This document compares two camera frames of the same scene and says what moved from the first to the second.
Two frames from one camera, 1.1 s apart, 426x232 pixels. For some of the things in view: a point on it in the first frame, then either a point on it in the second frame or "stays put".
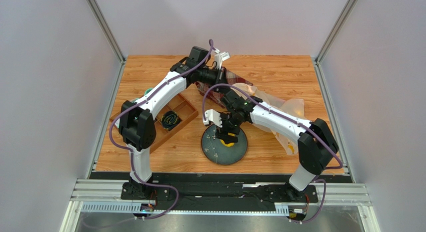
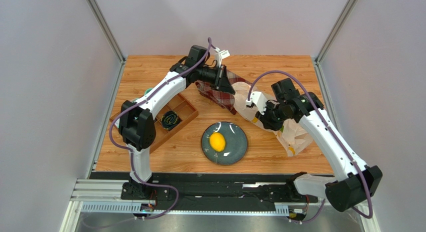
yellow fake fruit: [229, 145] → [217, 141]
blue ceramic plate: [214, 151] stays put
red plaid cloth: [212, 90] stays put
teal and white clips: [148, 90] stays put
